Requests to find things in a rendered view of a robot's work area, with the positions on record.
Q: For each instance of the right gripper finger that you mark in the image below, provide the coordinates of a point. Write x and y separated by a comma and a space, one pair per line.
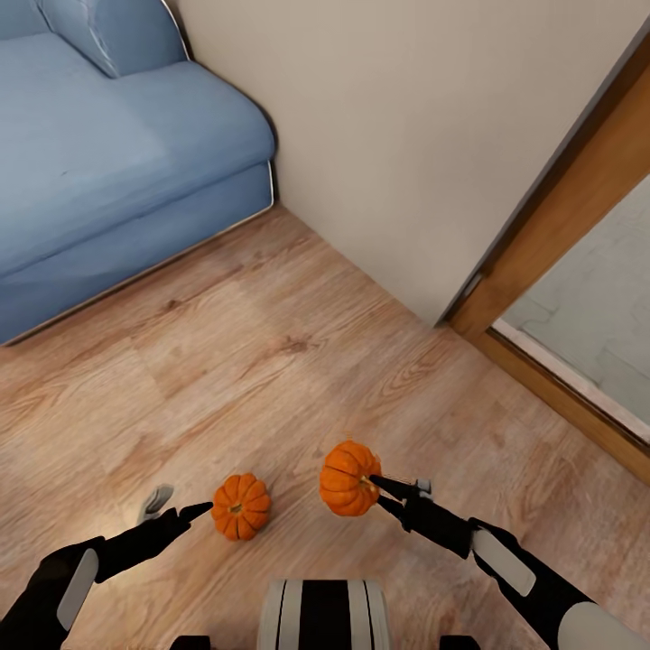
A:
396, 489
395, 507

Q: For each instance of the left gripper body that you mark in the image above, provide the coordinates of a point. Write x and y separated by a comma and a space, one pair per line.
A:
149, 540

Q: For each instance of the pumpkin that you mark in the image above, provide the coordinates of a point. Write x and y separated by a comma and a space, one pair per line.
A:
345, 483
240, 507

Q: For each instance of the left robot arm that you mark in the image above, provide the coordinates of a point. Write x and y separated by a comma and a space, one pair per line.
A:
44, 614

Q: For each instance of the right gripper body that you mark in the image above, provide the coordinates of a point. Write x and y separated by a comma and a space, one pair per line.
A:
425, 517

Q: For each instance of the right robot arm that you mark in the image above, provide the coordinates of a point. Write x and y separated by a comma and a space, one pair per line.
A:
559, 613

